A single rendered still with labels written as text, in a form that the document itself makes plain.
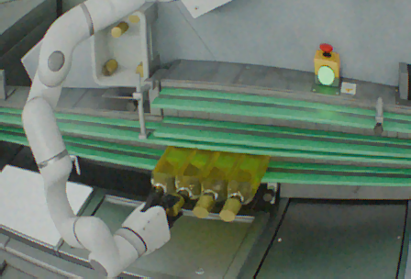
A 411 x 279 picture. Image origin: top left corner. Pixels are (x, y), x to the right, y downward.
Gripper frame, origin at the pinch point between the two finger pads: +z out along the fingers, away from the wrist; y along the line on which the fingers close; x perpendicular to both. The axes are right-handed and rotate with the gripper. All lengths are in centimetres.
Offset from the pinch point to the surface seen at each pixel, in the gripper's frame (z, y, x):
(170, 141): 18.8, 3.1, 12.6
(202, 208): 3.1, -0.1, -5.8
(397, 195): 43, -15, -47
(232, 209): 5.4, -0.1, -11.8
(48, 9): 71, 16, 120
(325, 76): 38.6, 17.9, -19.8
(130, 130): 18.7, 3.2, 24.5
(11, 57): 38, 8, 111
